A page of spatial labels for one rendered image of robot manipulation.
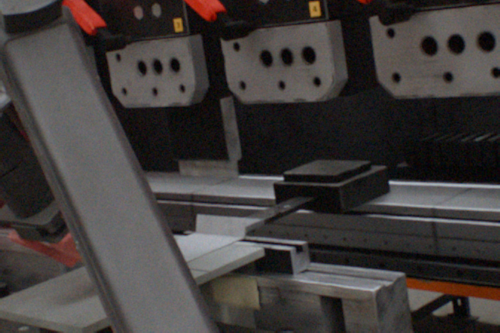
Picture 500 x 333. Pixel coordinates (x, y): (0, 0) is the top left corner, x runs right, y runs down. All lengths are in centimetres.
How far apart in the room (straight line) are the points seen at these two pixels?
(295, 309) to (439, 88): 34
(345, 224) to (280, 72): 40
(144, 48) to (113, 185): 56
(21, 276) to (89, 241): 94
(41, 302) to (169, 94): 28
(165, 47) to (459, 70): 38
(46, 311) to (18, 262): 49
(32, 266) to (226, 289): 42
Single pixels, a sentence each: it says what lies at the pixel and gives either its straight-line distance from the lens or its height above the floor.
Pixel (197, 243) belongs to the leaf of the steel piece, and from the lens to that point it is 120.
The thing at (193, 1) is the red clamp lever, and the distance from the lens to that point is 105.
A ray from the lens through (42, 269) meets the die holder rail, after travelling 149.
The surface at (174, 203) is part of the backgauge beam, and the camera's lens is 161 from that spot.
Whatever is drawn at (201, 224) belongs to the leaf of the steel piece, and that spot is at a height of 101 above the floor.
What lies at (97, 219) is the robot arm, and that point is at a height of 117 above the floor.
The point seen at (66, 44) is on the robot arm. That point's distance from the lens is 66.
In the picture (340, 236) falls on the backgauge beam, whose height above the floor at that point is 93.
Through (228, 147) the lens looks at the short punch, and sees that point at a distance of 115.
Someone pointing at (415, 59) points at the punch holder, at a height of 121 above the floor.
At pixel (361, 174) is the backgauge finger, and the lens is 135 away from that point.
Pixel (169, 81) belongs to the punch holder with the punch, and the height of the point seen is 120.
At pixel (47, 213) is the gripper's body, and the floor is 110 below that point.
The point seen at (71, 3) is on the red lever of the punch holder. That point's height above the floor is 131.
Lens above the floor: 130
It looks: 9 degrees down
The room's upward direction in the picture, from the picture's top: 9 degrees counter-clockwise
